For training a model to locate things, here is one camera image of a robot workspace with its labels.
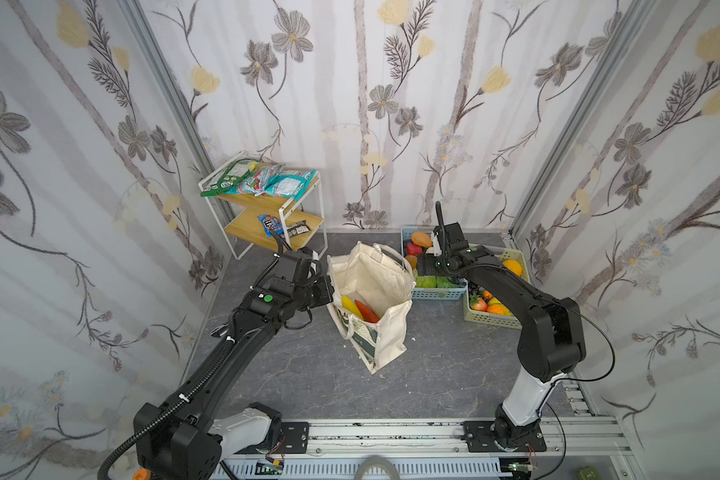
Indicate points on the dark brown candy bar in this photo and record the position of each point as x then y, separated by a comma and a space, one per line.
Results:
298, 228

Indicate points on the orange bell pepper toy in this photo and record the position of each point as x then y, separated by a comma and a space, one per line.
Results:
412, 260

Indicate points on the yellow banana toy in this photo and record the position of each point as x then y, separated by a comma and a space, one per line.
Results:
349, 305

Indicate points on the red teal snack packet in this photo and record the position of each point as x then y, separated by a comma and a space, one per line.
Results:
256, 183

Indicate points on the orange fruit toy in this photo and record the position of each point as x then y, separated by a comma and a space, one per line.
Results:
514, 266

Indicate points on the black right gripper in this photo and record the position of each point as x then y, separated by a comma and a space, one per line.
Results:
446, 250

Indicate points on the green cabbage toy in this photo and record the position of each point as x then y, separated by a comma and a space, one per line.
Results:
426, 282

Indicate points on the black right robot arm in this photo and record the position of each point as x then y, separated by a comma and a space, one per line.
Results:
551, 342

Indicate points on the brown potato toy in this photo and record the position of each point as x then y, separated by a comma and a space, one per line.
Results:
422, 239

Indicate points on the green snack packet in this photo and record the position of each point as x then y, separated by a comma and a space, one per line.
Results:
229, 177

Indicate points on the cream canvas grocery bag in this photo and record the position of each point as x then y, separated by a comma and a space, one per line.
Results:
382, 279

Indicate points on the red bell pepper toy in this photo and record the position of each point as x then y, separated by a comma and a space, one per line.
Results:
413, 249

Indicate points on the blue plastic vegetable basket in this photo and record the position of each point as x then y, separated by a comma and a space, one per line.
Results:
446, 289

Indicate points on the green plastic fruit basket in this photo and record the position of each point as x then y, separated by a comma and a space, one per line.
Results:
497, 313

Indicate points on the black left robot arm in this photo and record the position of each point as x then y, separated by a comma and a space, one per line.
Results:
216, 372

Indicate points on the blue candy bar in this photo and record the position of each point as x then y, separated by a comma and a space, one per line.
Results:
272, 226

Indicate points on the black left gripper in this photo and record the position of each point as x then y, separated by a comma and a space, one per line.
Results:
321, 289

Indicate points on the white wire two-tier shelf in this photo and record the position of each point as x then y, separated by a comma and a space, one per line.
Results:
244, 231

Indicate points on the red strawberry toy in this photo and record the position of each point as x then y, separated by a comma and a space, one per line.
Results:
478, 304

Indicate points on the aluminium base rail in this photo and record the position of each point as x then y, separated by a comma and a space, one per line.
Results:
455, 448

